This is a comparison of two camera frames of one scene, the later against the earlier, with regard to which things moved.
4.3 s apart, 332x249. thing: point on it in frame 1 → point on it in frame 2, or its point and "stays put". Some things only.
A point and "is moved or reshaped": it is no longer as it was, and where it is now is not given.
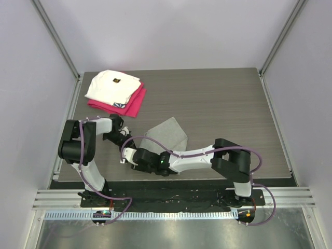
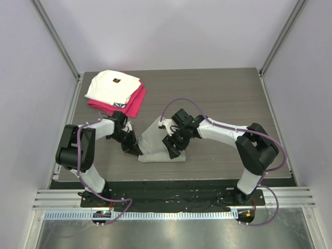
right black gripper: (140, 167) → (169, 141)
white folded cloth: (113, 86) stays put
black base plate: (169, 199) stays put
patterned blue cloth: (122, 106) stays put
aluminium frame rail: (65, 205) stays put
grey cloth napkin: (169, 133) is moved or reshaped
